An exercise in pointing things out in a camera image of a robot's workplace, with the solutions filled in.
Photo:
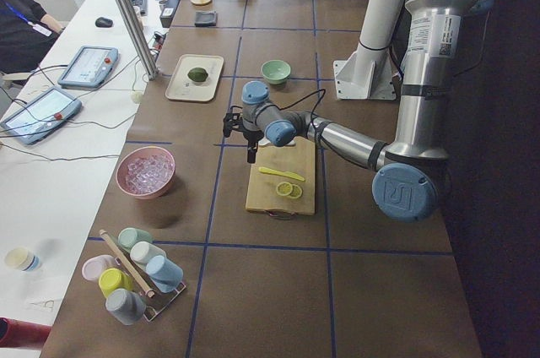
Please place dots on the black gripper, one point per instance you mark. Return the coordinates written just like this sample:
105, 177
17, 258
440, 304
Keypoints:
251, 135

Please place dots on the white plastic spoon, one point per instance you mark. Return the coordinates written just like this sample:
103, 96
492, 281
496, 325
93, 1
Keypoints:
265, 142

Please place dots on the light green bowl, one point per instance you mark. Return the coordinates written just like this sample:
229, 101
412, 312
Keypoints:
275, 71

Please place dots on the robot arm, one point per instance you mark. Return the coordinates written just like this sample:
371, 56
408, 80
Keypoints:
410, 171

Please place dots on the pink bowl with ice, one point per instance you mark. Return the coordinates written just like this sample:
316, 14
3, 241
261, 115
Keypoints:
146, 173

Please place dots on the yellow plastic knife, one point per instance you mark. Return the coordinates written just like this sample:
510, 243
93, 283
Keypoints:
288, 174

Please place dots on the bamboo cutting board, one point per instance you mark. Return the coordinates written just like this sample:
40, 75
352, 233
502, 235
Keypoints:
301, 159

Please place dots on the green avocado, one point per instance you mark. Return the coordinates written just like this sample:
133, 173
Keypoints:
198, 74

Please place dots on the white rabbit tray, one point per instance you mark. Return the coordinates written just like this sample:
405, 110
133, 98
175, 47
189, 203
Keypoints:
181, 87

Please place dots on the grey folded cloth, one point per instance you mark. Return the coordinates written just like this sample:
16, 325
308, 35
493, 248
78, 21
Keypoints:
205, 18

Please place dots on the white cup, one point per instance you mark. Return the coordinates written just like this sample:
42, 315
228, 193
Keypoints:
142, 252

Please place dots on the pale green cup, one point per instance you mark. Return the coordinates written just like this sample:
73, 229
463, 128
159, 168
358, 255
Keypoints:
130, 236

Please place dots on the black box with label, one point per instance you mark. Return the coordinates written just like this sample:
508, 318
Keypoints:
167, 11

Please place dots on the metal cup rack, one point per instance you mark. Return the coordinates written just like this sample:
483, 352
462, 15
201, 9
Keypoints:
160, 302

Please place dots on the far teach pendant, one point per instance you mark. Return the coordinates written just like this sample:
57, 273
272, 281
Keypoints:
89, 68

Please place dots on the teach pendant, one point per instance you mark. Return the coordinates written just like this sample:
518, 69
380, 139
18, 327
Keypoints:
89, 68
41, 116

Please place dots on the yellow cup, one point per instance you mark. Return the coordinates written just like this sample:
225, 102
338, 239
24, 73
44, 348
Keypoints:
112, 279

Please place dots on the black computer mouse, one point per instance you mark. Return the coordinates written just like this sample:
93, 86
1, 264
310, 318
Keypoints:
103, 22

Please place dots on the pink cup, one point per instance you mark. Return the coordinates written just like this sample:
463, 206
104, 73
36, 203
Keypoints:
94, 267

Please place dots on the grey cup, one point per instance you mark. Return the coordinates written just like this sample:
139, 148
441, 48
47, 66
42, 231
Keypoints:
125, 305

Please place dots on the near teach pendant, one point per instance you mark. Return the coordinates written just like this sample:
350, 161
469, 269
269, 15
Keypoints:
41, 116

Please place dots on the seated person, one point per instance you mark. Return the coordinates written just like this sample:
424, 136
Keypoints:
28, 33

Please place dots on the paper cup blue stripe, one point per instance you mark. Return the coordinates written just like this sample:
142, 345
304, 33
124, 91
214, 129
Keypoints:
22, 259

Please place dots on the red object at edge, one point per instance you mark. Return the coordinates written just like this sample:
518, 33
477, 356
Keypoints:
24, 335

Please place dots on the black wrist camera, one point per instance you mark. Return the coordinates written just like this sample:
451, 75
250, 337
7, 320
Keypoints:
232, 122

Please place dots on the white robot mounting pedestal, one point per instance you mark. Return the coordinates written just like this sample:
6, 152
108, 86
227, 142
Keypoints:
367, 73

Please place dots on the aluminium frame post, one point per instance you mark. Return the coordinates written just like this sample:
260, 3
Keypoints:
136, 34

